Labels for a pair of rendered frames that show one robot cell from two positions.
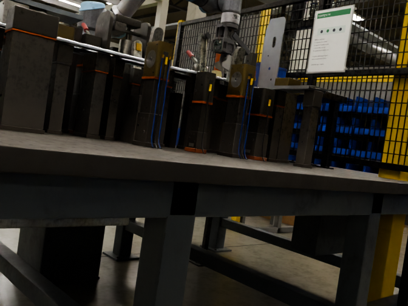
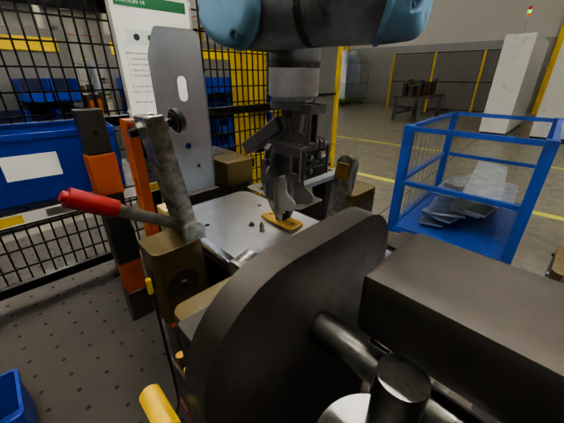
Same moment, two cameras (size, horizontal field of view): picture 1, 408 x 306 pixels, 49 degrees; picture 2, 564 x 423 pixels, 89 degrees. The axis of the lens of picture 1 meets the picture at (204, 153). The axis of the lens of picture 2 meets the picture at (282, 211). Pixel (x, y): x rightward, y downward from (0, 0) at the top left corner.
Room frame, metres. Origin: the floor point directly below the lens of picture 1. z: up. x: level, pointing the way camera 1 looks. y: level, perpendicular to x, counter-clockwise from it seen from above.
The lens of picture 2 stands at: (1.91, 0.44, 1.26)
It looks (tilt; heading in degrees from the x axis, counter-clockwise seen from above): 25 degrees down; 263
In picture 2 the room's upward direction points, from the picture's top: straight up
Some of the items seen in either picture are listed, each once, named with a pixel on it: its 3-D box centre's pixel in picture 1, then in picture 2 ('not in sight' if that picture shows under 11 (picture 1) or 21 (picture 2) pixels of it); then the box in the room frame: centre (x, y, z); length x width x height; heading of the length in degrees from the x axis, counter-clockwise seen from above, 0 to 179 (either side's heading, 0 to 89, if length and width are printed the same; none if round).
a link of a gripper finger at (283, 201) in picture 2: (220, 66); (284, 201); (1.85, -0.02, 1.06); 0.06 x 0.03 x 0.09; 128
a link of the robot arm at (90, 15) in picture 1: (92, 16); not in sight; (2.19, 0.63, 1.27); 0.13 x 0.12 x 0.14; 142
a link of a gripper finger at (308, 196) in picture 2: (226, 65); (300, 195); (1.82, -0.04, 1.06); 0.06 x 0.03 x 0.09; 128
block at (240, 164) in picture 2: (282, 120); (235, 218); (1.95, -0.32, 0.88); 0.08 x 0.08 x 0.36; 37
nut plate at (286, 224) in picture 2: not in sight; (281, 217); (1.85, -0.05, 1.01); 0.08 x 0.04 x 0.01; 128
